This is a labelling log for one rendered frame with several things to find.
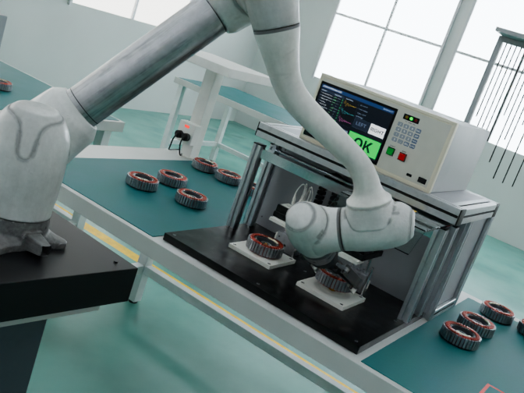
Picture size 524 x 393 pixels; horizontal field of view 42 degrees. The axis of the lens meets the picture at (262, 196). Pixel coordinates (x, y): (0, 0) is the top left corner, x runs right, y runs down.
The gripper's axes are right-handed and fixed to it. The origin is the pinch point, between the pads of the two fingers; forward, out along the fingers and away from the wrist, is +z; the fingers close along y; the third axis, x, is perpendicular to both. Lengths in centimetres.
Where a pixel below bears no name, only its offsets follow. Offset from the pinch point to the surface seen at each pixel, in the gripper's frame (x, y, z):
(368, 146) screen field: 36.9, -10.3, -6.3
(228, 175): 27, -81, 53
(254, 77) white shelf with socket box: 62, -84, 32
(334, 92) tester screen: 46, -27, -12
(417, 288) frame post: 9.1, 19.6, 4.8
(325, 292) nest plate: -5.5, 0.4, -1.7
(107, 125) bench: 25, -156, 62
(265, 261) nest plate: -6.3, -19.1, -2.9
